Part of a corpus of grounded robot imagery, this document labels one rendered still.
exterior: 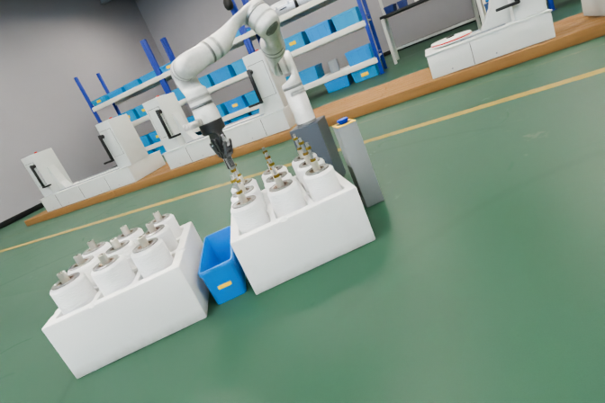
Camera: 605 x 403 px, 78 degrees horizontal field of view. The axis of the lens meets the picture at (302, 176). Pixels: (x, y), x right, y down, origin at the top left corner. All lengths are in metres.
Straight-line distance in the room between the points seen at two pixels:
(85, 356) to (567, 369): 1.12
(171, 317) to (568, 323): 0.93
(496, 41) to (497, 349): 2.56
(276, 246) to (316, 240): 0.12
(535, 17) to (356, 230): 2.33
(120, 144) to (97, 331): 3.44
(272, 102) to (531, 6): 2.06
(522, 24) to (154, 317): 2.82
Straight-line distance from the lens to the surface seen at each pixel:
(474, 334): 0.79
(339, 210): 1.08
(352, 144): 1.29
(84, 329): 1.24
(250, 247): 1.07
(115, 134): 4.53
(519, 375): 0.73
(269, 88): 3.41
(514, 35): 3.11
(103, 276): 1.19
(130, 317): 1.20
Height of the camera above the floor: 0.55
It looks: 15 degrees down
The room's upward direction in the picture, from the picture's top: 23 degrees counter-clockwise
